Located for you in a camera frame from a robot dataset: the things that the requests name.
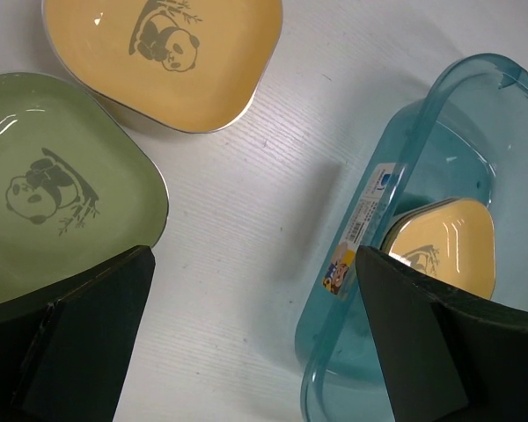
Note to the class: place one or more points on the yellow plate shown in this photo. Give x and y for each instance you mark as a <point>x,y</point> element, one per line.
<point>193,66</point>
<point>451,240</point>

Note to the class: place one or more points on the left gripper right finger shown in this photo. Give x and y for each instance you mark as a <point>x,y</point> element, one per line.
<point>445,354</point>

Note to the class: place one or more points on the teal plastic bin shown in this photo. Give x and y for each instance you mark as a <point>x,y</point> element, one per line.
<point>467,138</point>

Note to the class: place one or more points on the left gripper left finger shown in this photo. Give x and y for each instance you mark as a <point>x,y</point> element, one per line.
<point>65,348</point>

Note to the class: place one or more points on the green plate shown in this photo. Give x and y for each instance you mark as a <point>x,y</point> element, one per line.
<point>75,189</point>

